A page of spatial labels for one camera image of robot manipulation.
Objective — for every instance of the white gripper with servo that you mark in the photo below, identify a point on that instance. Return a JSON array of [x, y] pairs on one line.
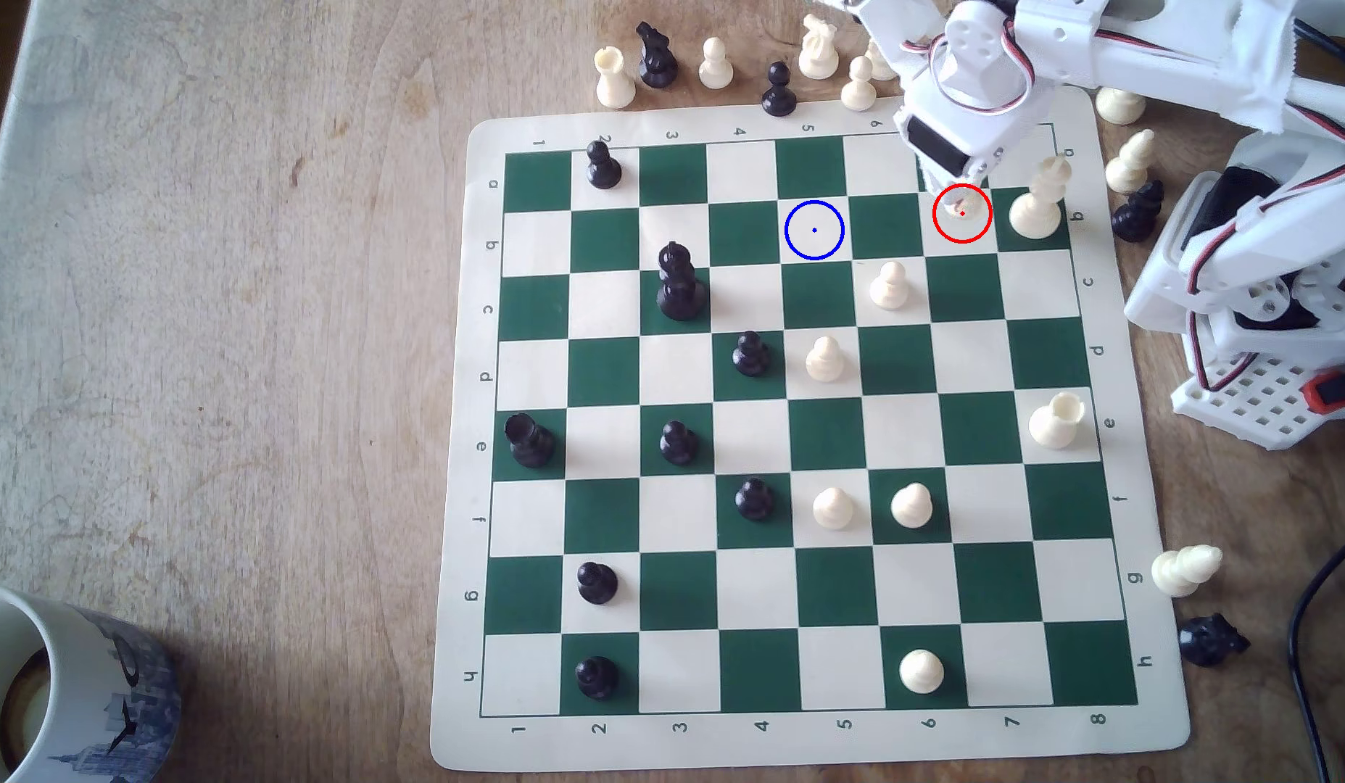
[[939, 148]]

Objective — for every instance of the white chess pawn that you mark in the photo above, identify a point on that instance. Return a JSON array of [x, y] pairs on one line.
[[879, 60], [889, 285], [824, 358], [921, 671], [1120, 104], [833, 507], [716, 63], [964, 202], [858, 85], [911, 505]]

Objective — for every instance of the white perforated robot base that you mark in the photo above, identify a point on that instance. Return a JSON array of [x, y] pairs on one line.
[[1259, 402]]

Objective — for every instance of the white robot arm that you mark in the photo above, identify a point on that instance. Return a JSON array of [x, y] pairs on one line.
[[1227, 65]]

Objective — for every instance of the white chess knight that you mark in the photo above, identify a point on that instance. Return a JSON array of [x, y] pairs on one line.
[[818, 47]]

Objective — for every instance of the white chess bishop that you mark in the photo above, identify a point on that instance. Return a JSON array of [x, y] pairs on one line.
[[1185, 569], [1131, 161]]

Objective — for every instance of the black chess pawn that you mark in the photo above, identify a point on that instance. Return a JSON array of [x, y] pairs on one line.
[[597, 582], [679, 442], [754, 498], [603, 165], [779, 89], [750, 354], [597, 676]]

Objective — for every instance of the black chess knight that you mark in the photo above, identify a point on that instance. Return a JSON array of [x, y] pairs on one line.
[[1138, 210], [1213, 639]]

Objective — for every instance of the white chess rook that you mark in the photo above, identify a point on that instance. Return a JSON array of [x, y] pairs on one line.
[[1057, 420], [615, 78]]

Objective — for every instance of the green and cream chess mat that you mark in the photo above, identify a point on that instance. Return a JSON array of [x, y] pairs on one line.
[[814, 435]]

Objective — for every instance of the black chess rook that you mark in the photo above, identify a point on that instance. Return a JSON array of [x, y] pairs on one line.
[[530, 439]]

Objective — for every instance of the black knight off board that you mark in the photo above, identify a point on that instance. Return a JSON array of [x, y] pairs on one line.
[[657, 57]]

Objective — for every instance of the red clamp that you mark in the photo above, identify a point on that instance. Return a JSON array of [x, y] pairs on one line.
[[1336, 389]]

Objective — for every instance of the printed ceramic mug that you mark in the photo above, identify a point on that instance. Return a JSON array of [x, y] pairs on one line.
[[96, 696]]

